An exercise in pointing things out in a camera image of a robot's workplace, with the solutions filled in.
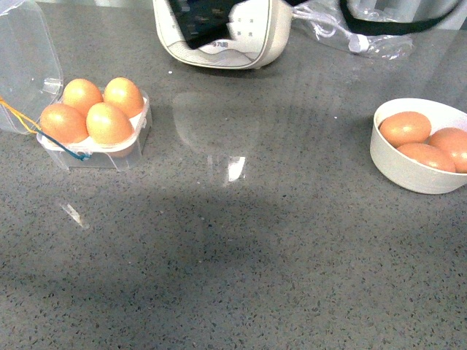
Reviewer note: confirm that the brown egg bowl front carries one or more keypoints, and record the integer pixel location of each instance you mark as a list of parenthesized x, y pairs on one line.
[(429, 156)]

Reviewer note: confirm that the white round bowl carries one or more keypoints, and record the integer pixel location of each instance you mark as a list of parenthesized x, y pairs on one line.
[(404, 171)]

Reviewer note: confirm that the brown egg bowl left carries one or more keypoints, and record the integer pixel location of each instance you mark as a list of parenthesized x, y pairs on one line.
[(405, 128)]

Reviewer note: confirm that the clear plastic bag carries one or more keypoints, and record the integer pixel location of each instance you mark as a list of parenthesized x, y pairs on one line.
[(324, 23)]

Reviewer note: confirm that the clear plastic egg box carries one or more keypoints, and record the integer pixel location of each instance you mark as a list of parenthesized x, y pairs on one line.
[(32, 79)]

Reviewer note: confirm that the white soy milk maker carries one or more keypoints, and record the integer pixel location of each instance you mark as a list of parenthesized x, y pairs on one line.
[(258, 32)]

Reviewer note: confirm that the brown egg bowl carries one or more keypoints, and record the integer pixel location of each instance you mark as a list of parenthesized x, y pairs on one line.
[(405, 128), (429, 156), (453, 141)]

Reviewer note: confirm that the brown egg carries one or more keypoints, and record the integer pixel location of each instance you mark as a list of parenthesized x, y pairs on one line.
[(106, 124), (81, 94), (125, 95), (63, 123)]

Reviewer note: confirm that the brown egg bowl right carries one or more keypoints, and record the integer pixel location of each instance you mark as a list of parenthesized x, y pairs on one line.
[(453, 141)]

